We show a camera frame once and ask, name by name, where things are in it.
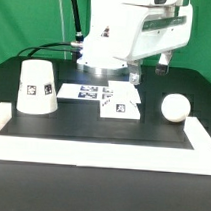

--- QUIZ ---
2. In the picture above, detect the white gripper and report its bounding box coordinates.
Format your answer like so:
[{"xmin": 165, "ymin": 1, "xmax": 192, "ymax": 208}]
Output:
[{"xmin": 123, "ymin": 1, "xmax": 194, "ymax": 88}]

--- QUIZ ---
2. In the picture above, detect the white lamp base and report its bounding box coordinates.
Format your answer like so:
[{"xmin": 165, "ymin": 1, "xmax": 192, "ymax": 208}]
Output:
[{"xmin": 99, "ymin": 81, "xmax": 141, "ymax": 120}]

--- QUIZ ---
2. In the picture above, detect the white lamp bulb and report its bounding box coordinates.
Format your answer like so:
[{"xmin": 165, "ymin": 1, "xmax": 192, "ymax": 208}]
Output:
[{"xmin": 161, "ymin": 93, "xmax": 191, "ymax": 122}]

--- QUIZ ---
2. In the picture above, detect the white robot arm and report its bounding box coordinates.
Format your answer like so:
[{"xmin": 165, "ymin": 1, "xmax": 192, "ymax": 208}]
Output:
[{"xmin": 77, "ymin": 0, "xmax": 193, "ymax": 85}]

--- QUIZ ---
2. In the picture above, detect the white conical lamp shade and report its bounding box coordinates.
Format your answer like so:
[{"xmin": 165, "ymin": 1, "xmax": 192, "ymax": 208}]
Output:
[{"xmin": 16, "ymin": 59, "xmax": 58, "ymax": 115}]

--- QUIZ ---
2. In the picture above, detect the white marker sheet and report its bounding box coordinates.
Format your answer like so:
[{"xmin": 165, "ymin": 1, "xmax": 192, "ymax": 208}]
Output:
[{"xmin": 57, "ymin": 83, "xmax": 112, "ymax": 101}]

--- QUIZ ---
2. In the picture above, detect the black hose with connector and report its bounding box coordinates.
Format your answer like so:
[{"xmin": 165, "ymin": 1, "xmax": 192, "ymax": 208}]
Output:
[{"xmin": 66, "ymin": 0, "xmax": 88, "ymax": 48}]

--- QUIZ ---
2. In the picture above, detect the black cable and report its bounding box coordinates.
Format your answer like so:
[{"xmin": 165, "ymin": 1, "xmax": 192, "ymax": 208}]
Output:
[{"xmin": 16, "ymin": 39, "xmax": 80, "ymax": 61}]

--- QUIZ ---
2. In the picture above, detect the white U-shaped frame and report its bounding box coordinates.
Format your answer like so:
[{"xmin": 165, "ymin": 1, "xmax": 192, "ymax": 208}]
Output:
[{"xmin": 0, "ymin": 102, "xmax": 211, "ymax": 175}]

